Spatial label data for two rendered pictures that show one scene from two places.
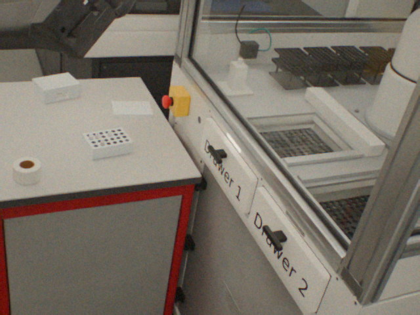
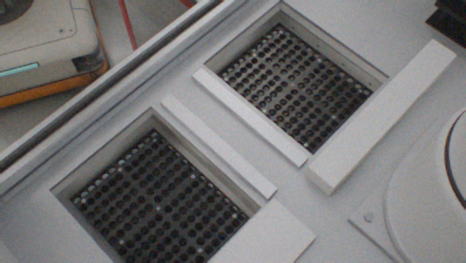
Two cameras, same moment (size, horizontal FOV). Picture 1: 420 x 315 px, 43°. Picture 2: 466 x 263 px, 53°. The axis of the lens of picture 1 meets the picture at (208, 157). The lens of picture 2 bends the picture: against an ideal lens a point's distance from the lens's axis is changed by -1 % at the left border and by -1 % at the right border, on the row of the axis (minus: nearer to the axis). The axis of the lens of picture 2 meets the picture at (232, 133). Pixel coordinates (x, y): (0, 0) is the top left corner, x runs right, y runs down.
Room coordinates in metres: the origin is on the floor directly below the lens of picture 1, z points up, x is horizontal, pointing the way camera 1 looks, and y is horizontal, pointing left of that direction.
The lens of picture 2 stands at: (1.02, -0.62, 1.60)
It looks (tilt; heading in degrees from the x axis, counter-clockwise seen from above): 63 degrees down; 73
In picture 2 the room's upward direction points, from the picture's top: straight up
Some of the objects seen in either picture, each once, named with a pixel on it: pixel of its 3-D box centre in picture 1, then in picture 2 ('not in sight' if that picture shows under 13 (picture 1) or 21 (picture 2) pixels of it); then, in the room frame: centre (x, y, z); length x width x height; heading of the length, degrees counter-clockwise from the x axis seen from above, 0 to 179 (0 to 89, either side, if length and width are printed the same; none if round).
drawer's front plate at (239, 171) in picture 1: (226, 163); not in sight; (1.16, -0.05, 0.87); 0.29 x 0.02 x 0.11; 29
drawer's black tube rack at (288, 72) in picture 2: not in sight; (290, 94); (1.25, -0.22, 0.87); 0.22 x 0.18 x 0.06; 119
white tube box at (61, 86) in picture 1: (56, 88); not in sight; (1.54, 0.54, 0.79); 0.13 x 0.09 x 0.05; 135
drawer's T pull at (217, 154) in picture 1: (218, 153); not in sight; (1.14, -0.02, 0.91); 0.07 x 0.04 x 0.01; 29
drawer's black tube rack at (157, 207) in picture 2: not in sight; (161, 214); (0.97, -0.37, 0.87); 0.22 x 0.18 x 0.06; 119
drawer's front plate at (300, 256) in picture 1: (284, 245); not in sight; (0.88, -0.20, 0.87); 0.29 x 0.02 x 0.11; 29
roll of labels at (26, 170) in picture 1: (27, 170); not in sight; (1.09, 0.46, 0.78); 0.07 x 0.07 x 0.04
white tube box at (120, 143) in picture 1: (107, 143); not in sight; (1.28, 0.30, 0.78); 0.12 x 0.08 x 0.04; 127
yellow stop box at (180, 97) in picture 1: (178, 101); not in sight; (1.44, 0.12, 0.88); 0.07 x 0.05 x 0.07; 29
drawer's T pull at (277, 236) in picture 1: (277, 237); not in sight; (0.87, -0.17, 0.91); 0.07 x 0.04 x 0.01; 29
